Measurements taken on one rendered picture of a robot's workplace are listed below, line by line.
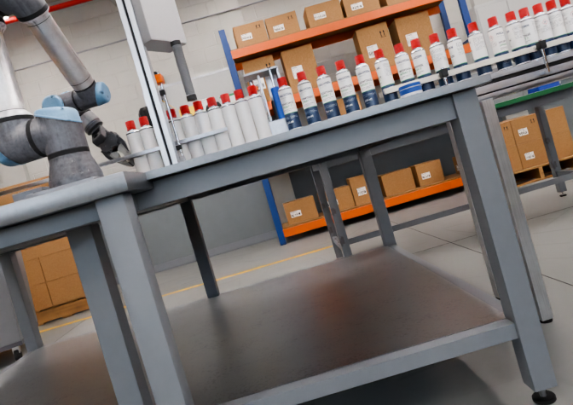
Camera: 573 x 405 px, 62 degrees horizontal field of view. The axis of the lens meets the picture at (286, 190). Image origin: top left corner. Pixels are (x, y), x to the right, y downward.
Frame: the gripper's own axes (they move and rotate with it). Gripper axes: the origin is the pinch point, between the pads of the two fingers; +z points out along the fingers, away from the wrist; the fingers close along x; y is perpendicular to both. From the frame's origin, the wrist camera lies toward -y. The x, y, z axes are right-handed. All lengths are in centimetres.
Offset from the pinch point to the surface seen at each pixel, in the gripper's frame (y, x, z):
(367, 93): -2, -79, 45
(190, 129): -2.0, -24.5, 7.4
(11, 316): 155, 161, -22
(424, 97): -65, -71, 54
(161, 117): -16.4, -21.3, 0.6
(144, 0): -16, -45, -30
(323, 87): -2, -69, 32
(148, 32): -17.6, -38.5, -21.3
